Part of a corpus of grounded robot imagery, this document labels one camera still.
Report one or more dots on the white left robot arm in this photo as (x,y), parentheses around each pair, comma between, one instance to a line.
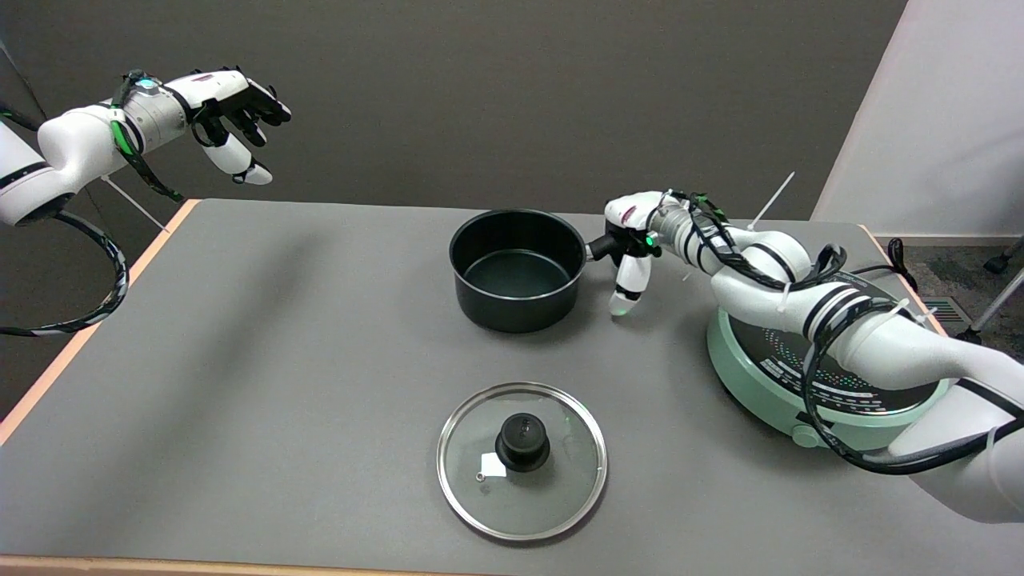
(76,144)

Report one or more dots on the green black induction cooker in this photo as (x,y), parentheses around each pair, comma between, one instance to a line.
(756,382)

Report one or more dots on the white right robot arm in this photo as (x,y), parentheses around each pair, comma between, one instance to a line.
(896,344)

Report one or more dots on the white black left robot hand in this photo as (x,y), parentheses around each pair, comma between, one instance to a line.
(214,86)

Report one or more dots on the glass lid with black knob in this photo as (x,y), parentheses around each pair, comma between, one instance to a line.
(522,464)

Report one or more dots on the grey stand legs with casters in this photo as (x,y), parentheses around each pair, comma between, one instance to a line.
(996,304)

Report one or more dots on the grey floor vent grille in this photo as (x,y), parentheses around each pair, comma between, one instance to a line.
(948,309)

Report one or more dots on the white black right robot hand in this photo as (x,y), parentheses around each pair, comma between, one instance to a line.
(632,212)

